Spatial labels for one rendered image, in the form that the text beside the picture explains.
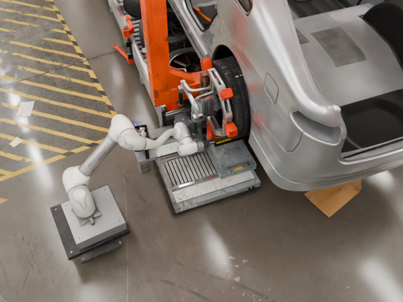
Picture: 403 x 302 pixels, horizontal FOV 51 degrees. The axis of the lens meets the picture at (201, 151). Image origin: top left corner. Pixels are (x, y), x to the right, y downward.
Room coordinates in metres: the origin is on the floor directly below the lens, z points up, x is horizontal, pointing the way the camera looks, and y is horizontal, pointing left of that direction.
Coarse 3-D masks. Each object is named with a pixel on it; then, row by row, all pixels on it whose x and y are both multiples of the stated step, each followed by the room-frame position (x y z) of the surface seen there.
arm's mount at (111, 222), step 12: (96, 192) 1.81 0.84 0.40; (108, 192) 1.82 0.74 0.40; (96, 204) 1.70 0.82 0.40; (108, 204) 1.71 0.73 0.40; (72, 216) 1.59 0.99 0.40; (108, 216) 1.60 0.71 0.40; (120, 216) 1.60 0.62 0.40; (72, 228) 1.49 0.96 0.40; (84, 228) 1.49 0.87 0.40; (96, 228) 1.49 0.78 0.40; (108, 228) 1.50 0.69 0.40; (120, 228) 1.53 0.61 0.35; (84, 240) 1.39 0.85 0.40; (96, 240) 1.43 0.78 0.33
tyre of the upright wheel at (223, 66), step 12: (216, 60) 2.63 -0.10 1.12; (228, 60) 2.59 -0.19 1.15; (228, 72) 2.42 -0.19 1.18; (240, 72) 2.43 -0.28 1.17; (228, 84) 2.34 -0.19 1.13; (240, 84) 2.33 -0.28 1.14; (240, 96) 2.26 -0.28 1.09; (240, 108) 2.19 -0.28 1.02; (216, 120) 2.49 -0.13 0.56; (240, 120) 2.16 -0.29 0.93; (240, 132) 2.15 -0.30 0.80
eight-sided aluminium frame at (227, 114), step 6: (204, 72) 2.56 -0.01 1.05; (210, 72) 2.48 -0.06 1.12; (216, 72) 2.49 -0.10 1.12; (204, 78) 2.67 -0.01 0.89; (210, 78) 2.44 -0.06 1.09; (216, 78) 2.44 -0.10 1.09; (204, 84) 2.66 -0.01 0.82; (216, 84) 2.34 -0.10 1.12; (222, 84) 2.35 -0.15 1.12; (222, 102) 2.24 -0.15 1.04; (228, 102) 2.25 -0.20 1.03; (222, 108) 2.21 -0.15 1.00; (228, 108) 2.21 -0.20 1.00; (222, 114) 2.20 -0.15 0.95; (228, 114) 2.18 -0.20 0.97; (210, 120) 2.44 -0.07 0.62; (222, 120) 2.20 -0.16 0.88; (228, 120) 2.19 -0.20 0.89; (216, 126) 2.39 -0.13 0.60; (222, 126) 2.19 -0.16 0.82; (216, 132) 2.28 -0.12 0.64; (222, 132) 2.17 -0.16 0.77
